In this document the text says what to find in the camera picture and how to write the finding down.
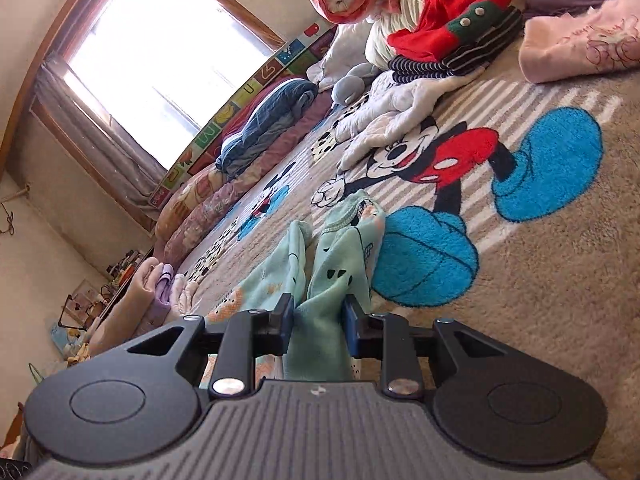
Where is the navy striped folded garment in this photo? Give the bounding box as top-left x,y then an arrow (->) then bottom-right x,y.
387,7 -> 526,83

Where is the white cloth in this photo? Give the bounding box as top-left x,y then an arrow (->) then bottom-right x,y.
307,25 -> 381,93

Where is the pink embroidered garment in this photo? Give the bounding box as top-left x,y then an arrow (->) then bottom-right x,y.
518,0 -> 640,84

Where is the red garment with green cuff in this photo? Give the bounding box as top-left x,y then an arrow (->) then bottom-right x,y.
387,0 -> 523,61

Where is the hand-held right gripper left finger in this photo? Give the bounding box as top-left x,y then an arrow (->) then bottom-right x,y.
122,292 -> 296,402

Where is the mint green printed garment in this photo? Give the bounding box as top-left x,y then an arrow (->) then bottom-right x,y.
202,191 -> 387,383

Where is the blue folded blanket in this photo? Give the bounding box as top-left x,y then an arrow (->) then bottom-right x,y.
215,80 -> 319,180

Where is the white quilted garment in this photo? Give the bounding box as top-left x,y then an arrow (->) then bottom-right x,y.
332,67 -> 483,171

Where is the grey curtain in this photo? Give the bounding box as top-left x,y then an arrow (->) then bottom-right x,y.
37,57 -> 166,206

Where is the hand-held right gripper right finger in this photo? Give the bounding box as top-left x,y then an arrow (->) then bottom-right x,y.
342,294 -> 507,397

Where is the purple folded garment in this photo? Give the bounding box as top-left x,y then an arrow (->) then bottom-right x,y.
145,262 -> 176,331

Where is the cluttered side table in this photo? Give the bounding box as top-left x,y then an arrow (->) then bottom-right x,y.
102,247 -> 156,311

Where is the colourful alphabet board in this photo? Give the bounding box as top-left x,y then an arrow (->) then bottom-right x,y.
147,22 -> 338,208

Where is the cartoon mouse printed blanket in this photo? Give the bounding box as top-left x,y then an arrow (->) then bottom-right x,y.
165,25 -> 640,461

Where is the window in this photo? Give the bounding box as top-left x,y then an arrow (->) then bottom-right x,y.
30,0 -> 288,233

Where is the orange floral pillow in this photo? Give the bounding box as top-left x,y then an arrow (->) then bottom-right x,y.
154,165 -> 226,241

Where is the cream pillow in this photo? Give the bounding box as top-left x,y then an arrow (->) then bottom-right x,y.
365,0 -> 531,68

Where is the cream folded garment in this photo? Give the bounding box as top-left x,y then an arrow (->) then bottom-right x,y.
90,257 -> 171,356

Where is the mauve quilt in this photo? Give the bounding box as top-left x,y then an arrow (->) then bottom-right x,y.
162,92 -> 336,261

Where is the grey plush toy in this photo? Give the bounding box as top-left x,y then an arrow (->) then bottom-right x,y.
332,62 -> 381,106

